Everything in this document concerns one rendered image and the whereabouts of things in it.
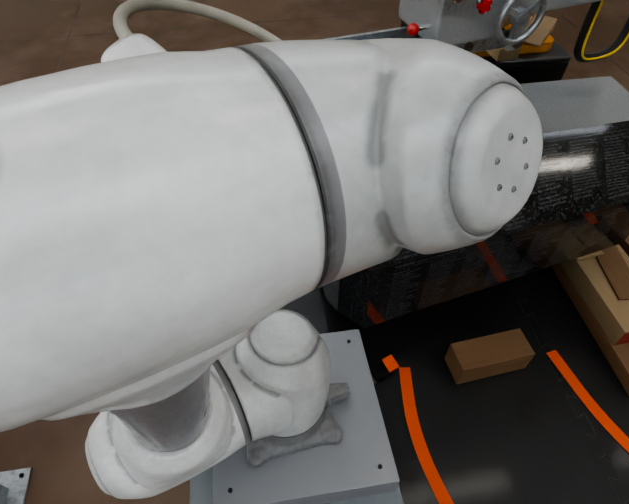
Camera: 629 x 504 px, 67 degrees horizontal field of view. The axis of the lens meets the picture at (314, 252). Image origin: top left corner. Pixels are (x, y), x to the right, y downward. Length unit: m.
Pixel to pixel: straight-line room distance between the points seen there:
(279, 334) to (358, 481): 0.33
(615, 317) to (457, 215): 2.03
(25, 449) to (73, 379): 1.95
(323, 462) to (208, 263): 0.80
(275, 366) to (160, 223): 0.58
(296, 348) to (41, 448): 1.51
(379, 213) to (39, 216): 0.13
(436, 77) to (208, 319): 0.14
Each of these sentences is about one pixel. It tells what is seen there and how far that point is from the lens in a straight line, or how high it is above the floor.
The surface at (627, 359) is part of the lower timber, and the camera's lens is 2.28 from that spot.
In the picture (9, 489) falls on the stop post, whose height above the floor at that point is 0.01.
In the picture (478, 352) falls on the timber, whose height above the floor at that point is 0.13.
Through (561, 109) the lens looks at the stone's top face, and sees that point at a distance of 1.91.
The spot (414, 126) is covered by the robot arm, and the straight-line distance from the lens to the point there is 0.20.
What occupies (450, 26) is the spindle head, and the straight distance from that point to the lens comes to 1.44.
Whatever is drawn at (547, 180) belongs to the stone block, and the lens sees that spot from 1.77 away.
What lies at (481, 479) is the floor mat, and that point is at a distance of 1.92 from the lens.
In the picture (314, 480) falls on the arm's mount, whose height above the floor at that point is 0.87.
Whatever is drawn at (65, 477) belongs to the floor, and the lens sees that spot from 2.05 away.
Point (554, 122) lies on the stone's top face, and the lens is 1.84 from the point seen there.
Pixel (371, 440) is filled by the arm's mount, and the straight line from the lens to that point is 0.99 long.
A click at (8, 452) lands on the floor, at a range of 2.18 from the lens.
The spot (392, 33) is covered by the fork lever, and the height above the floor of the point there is 1.13.
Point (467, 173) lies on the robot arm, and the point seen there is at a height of 1.66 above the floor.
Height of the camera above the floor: 1.79
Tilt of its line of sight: 50 degrees down
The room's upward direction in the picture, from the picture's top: straight up
